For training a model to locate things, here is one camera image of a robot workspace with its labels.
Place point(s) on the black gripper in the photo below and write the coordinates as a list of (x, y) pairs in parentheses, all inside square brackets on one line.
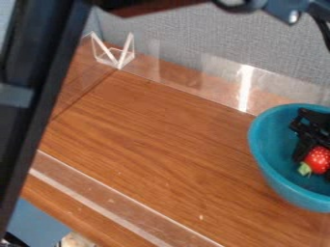
[(312, 127)]

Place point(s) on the red toy strawberry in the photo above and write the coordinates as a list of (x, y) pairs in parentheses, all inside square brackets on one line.
[(316, 162)]

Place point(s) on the blue plastic bowl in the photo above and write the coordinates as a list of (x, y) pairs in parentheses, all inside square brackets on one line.
[(272, 142)]

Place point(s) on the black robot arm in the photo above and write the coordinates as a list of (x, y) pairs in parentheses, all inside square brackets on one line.
[(285, 10)]

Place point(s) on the clear acrylic front barrier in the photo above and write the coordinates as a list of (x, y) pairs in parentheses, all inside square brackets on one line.
[(119, 208)]

